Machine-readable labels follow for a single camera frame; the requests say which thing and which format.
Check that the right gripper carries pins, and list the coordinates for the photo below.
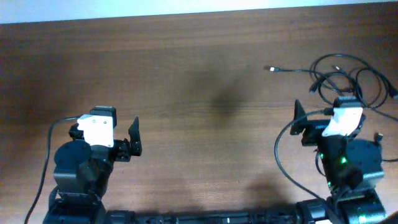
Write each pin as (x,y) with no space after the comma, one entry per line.
(314,128)

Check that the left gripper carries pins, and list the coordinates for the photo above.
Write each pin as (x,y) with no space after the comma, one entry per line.
(123,152)

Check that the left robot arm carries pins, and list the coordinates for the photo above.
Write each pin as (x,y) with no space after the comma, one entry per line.
(84,164)

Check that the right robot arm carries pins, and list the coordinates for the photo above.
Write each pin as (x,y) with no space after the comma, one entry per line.
(352,166)

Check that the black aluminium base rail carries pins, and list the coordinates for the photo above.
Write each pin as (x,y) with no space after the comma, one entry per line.
(278,215)

